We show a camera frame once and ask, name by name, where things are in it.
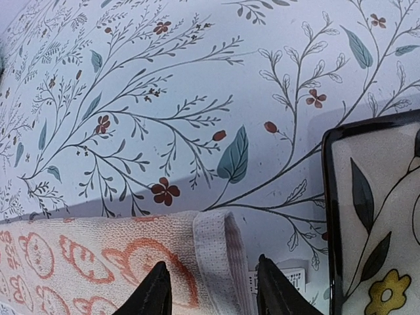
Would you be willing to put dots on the floral tablecloth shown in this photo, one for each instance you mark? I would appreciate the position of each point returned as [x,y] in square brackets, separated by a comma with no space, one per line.
[122,109]

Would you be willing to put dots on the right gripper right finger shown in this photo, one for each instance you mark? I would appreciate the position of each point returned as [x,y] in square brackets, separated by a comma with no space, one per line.
[275,293]

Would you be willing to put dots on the floral ceramic tray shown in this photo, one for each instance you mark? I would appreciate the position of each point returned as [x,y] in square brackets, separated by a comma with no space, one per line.
[371,181]

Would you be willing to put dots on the orange patterned towel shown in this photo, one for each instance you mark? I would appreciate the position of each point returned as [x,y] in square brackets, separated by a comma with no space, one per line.
[93,265]

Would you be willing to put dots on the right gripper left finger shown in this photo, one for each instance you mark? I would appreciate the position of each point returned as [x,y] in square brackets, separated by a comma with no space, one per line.
[153,296]

